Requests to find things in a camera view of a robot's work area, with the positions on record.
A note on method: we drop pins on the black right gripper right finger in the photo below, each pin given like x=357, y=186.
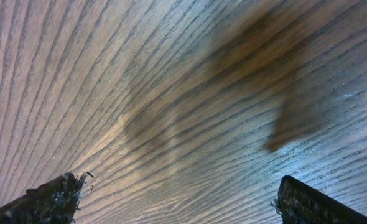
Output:
x=298, y=203

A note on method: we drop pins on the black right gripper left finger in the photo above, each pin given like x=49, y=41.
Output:
x=53, y=202

